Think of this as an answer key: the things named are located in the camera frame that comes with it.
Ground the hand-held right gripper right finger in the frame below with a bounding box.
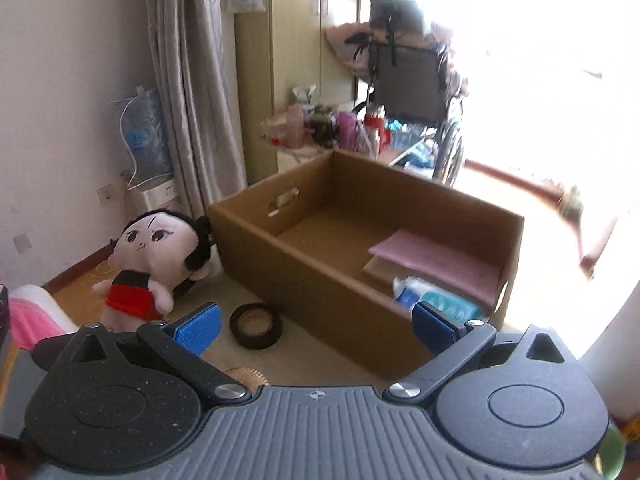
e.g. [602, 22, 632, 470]
[385, 301, 582, 406]

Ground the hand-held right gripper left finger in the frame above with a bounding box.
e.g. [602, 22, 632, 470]
[32, 302, 254, 404]

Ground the blue white tissue packet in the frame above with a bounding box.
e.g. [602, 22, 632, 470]
[392, 276, 484, 322]

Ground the pink book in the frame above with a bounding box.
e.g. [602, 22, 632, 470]
[369, 230, 504, 287]

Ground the black-haired plush doll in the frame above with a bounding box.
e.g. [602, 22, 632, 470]
[91, 208, 221, 334]

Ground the brown cardboard box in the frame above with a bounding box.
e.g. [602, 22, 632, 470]
[206, 149, 526, 382]

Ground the black tape roll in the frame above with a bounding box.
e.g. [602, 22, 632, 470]
[229, 303, 284, 350]

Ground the round brown brush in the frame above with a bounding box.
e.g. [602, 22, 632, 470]
[222, 367, 266, 391]

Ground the white water dispenser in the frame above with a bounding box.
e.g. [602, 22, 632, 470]
[126, 175, 182, 217]

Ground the pink cloth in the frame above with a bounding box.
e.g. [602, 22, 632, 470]
[0, 297, 67, 352]

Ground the woven plant pot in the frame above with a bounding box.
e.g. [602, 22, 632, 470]
[556, 185, 584, 222]

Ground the blue plastic bag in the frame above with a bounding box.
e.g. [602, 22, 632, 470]
[387, 120, 437, 166]

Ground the bagged blue water jug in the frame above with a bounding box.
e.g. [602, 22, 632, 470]
[106, 85, 174, 182]

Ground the purple bottle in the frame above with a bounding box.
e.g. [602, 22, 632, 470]
[337, 111, 359, 151]

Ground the red thermos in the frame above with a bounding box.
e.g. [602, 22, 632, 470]
[364, 105, 387, 133]

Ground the pink translucent tumbler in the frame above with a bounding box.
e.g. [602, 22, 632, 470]
[286, 104, 306, 149]

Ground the dark glass jar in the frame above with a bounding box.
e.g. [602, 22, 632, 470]
[309, 110, 336, 149]

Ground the grey curtain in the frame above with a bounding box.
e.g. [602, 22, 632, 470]
[145, 0, 249, 222]

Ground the grey wheelchair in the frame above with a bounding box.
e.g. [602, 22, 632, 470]
[350, 0, 467, 189]

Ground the pile of clothes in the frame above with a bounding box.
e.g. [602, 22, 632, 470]
[324, 20, 466, 98]

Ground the beige wardrobe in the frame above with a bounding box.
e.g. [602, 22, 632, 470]
[235, 0, 373, 196]

